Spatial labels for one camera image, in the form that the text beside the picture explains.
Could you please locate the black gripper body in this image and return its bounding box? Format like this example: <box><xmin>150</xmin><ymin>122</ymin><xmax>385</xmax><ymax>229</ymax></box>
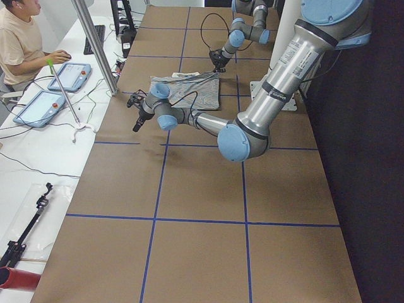
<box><xmin>139</xmin><ymin>102</ymin><xmax>155</xmax><ymax>122</ymax></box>
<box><xmin>210</xmin><ymin>49</ymin><xmax>229</xmax><ymax>68</ymax></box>

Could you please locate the striped polo shirt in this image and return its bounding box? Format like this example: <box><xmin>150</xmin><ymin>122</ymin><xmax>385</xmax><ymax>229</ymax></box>
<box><xmin>149</xmin><ymin>71</ymin><xmax>220</xmax><ymax>110</ymax></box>

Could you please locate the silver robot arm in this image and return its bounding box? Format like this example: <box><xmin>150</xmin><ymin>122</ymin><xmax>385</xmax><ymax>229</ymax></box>
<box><xmin>209</xmin><ymin>0</ymin><xmax>274</xmax><ymax>73</ymax></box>
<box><xmin>127</xmin><ymin>1</ymin><xmax>374</xmax><ymax>162</ymax></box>

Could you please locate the far blue teach pendant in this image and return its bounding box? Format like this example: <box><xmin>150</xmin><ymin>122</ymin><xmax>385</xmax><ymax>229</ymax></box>
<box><xmin>57</xmin><ymin>62</ymin><xmax>92</xmax><ymax>93</ymax></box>

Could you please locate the blue teach pendant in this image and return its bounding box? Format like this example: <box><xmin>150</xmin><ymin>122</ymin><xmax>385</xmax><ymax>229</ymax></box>
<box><xmin>57</xmin><ymin>62</ymin><xmax>92</xmax><ymax>93</ymax></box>
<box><xmin>13</xmin><ymin>90</ymin><xmax>65</xmax><ymax>128</ymax></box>

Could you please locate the black keyboard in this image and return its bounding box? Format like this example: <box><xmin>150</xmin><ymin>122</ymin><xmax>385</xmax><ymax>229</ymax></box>
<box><xmin>83</xmin><ymin>25</ymin><xmax>106</xmax><ymax>55</ymax></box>

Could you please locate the near blue teach pendant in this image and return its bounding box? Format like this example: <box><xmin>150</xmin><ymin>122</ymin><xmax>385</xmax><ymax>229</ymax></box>
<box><xmin>13</xmin><ymin>90</ymin><xmax>65</xmax><ymax>128</ymax></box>

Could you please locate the white-tipped metal grabber stick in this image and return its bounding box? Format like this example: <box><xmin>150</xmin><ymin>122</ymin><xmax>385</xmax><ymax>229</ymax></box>
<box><xmin>46</xmin><ymin>59</ymin><xmax>96</xmax><ymax>144</ymax></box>

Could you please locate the seated person beige shirt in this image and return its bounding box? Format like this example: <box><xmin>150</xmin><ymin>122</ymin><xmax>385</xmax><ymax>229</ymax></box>
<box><xmin>1</xmin><ymin>1</ymin><xmax>71</xmax><ymax>92</ymax></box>

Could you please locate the black grabber tool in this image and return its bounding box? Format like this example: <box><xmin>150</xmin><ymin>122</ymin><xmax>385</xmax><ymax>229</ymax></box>
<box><xmin>1</xmin><ymin>182</ymin><xmax>53</xmax><ymax>268</ymax></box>

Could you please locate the red cylinder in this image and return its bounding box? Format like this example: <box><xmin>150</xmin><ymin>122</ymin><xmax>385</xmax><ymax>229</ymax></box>
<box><xmin>1</xmin><ymin>267</ymin><xmax>41</xmax><ymax>291</ymax></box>

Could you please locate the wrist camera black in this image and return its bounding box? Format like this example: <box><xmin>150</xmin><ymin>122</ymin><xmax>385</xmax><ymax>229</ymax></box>
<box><xmin>126</xmin><ymin>90</ymin><xmax>147</xmax><ymax>109</ymax></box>

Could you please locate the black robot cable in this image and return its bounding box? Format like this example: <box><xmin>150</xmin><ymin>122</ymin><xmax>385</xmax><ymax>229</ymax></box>
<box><xmin>169</xmin><ymin>90</ymin><xmax>199</xmax><ymax>126</ymax></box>

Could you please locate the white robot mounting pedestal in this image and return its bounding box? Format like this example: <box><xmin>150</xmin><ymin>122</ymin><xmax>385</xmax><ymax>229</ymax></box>
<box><xmin>250</xmin><ymin>0</ymin><xmax>302</xmax><ymax>101</ymax></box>

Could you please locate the aluminium frame post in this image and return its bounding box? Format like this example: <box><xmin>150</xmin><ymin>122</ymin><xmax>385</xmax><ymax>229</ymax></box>
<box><xmin>71</xmin><ymin>0</ymin><xmax>118</xmax><ymax>96</ymax></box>

